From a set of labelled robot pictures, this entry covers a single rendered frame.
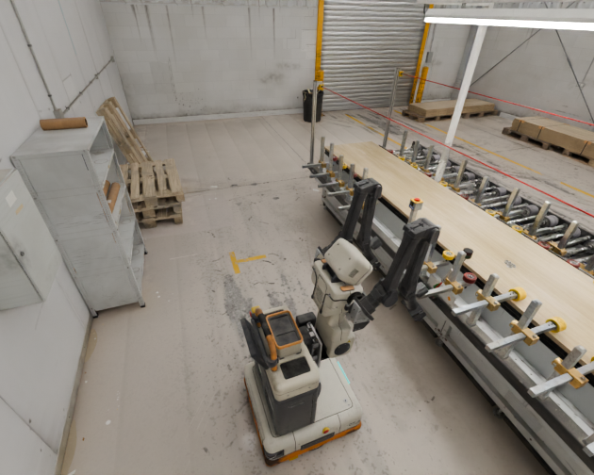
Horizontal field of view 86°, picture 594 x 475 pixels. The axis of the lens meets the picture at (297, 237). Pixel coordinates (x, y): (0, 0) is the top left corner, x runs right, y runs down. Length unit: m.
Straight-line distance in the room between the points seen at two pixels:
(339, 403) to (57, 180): 2.44
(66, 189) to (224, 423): 1.99
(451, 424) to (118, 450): 2.25
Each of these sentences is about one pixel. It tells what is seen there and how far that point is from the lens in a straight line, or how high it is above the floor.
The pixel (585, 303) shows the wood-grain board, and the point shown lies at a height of 0.90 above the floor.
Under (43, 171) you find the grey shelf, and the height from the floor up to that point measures 1.43.
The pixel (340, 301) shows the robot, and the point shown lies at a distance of 1.62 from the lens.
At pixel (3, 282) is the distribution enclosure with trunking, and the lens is 2.15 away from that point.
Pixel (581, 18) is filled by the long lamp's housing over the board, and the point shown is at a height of 2.34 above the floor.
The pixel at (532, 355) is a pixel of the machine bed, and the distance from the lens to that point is 2.50.
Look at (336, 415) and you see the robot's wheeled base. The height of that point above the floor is 0.28.
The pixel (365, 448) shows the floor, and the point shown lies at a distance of 2.57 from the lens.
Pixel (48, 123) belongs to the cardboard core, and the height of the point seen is 1.60.
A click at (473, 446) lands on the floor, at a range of 2.81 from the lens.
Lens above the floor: 2.34
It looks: 35 degrees down
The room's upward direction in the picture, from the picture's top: 1 degrees clockwise
